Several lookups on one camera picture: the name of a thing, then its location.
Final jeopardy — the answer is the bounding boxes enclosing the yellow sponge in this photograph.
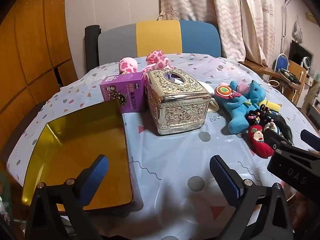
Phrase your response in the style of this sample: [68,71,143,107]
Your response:
[259,99,283,110]

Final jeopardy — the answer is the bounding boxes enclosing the silver ornate tissue box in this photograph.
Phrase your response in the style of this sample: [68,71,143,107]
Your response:
[146,69,211,136]

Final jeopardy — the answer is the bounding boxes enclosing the red knit doll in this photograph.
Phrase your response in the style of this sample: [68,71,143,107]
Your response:
[247,125,275,158]

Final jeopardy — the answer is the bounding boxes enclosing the cream cloth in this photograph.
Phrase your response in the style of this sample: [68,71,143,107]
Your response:
[207,96,220,112]

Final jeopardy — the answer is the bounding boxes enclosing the wooden side desk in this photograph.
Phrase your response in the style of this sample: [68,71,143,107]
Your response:
[239,60,283,80]

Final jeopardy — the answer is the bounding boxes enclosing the purple cardboard box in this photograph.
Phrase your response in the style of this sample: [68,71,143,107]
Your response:
[99,72,147,113]

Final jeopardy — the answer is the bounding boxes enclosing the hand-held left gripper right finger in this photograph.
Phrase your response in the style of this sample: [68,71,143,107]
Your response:
[209,155,294,240]

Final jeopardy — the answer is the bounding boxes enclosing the patterned light blue tablecloth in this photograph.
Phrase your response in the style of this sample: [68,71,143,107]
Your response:
[6,52,320,240]

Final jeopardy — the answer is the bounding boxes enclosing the white stand pole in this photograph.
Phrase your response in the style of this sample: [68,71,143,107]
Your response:
[281,0,297,55]

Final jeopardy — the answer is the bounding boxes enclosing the grey yellow blue chair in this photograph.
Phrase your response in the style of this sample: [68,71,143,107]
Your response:
[98,20,222,67]

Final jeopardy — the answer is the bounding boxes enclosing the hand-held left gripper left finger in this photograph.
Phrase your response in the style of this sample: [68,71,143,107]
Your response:
[25,154,110,240]

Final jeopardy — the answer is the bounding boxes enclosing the blue teddy bear with lollipop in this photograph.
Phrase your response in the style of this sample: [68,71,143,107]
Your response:
[215,80,263,134]

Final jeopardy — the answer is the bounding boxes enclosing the printed cream curtain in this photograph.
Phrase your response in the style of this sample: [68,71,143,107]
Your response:
[157,0,275,67]

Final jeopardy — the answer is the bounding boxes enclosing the light wooden chair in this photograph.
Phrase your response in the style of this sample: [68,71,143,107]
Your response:
[287,60,307,104]

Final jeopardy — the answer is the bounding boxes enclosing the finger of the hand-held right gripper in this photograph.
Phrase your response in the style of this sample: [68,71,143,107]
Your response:
[301,129,320,153]
[263,128,320,155]

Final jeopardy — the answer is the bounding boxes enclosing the blue folding chair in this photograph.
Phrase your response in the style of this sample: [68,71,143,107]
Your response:
[276,53,289,73]

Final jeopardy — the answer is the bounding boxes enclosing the black framed panel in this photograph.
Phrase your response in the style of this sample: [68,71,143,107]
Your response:
[289,40,314,67]

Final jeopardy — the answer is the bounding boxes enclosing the gold tin tray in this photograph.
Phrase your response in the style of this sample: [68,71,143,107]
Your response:
[21,99,134,210]

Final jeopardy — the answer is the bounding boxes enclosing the wooden wardrobe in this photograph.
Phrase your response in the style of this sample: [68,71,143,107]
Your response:
[0,0,78,155]

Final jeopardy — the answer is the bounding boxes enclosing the black-haired doll with beads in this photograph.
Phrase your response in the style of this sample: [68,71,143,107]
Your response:
[245,106,294,145]

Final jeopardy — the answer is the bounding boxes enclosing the pink spotted plush toy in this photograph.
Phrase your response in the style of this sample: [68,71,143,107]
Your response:
[119,50,175,75]

